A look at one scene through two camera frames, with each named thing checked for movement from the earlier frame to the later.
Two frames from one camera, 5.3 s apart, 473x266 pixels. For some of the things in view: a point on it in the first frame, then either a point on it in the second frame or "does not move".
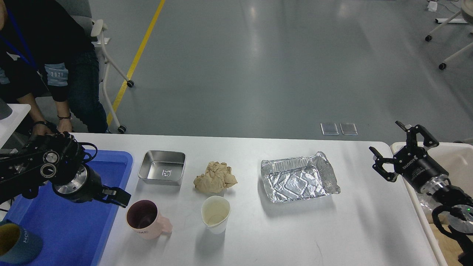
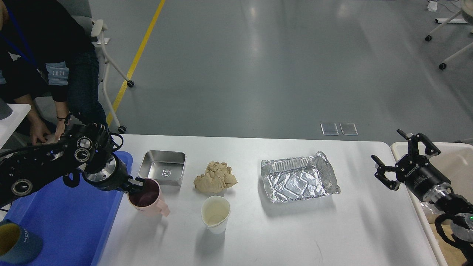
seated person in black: [47, 53] does not move
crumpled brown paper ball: [218, 176] does not move
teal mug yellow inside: [17, 245] does not move
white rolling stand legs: [444, 22] does not move
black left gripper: [85, 185] -> [109, 174]
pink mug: [143, 217] -> [145, 200]
